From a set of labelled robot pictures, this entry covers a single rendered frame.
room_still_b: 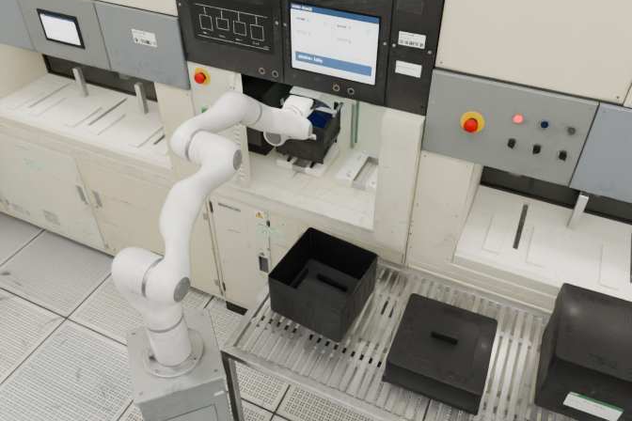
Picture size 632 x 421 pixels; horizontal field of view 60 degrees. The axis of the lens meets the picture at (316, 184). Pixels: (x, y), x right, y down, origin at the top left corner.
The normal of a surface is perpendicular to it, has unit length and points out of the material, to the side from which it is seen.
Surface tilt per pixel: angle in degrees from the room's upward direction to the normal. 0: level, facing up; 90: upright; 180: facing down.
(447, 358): 0
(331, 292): 0
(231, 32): 90
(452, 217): 90
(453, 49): 90
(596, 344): 0
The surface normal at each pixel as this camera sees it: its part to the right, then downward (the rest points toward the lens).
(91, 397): 0.00, -0.77
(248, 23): -0.42, 0.58
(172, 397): 0.34, 0.59
